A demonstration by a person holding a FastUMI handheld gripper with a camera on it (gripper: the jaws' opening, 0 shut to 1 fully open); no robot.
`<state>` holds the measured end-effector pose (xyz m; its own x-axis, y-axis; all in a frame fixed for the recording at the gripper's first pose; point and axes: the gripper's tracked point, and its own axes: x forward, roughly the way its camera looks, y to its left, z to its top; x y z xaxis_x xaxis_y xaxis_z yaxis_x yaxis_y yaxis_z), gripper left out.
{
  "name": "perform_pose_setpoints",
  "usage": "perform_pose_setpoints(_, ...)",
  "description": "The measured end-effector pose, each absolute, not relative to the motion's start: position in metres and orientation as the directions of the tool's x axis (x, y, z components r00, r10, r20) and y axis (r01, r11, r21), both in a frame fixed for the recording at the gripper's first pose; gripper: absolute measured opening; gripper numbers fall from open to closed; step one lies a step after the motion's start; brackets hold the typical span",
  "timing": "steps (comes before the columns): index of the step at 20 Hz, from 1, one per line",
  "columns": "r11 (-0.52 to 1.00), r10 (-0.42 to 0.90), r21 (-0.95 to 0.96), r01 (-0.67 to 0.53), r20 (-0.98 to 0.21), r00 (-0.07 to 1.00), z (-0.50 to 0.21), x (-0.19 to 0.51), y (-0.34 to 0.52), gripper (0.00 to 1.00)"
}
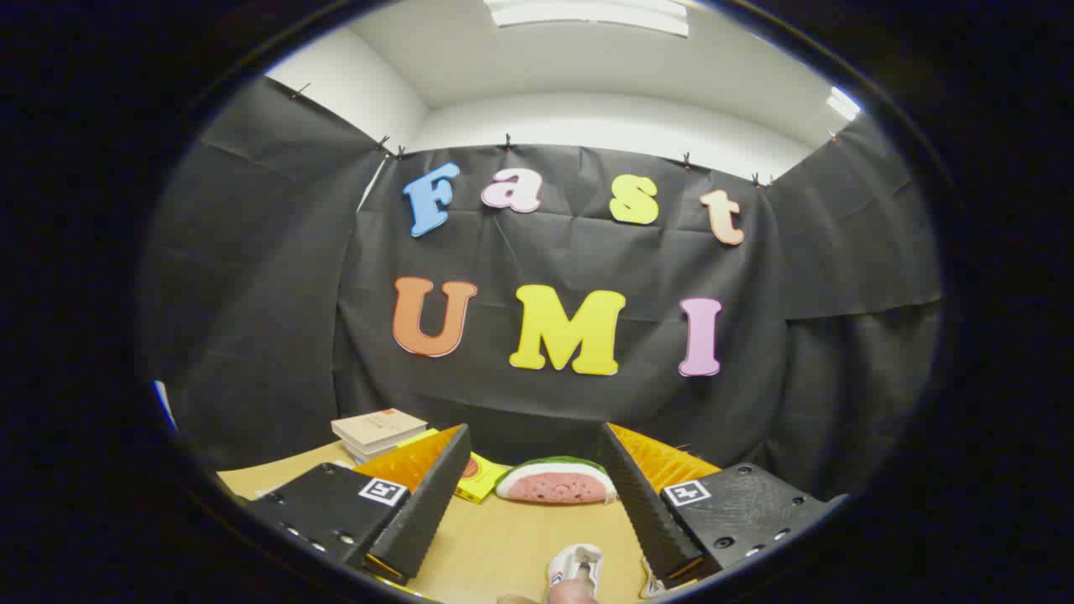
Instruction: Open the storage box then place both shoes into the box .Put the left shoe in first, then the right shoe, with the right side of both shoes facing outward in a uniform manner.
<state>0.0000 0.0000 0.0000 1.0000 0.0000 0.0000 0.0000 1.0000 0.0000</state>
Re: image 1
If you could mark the watermelon slice plush toy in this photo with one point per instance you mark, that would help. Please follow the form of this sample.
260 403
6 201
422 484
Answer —
554 486

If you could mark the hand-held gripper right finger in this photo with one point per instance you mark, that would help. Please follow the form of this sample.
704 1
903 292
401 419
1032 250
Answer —
642 512

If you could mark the grey book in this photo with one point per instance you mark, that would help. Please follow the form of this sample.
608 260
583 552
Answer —
365 454

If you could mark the long ceiling light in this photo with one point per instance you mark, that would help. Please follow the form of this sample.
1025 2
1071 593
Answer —
587 13

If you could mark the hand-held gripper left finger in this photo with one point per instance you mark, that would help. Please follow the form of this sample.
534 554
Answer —
432 512

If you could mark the yellow book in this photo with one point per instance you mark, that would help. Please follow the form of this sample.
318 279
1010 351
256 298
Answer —
482 478

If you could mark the small ceiling light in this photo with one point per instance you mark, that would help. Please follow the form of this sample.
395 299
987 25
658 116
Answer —
843 105

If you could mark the beige book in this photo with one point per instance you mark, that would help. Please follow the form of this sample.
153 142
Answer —
377 428

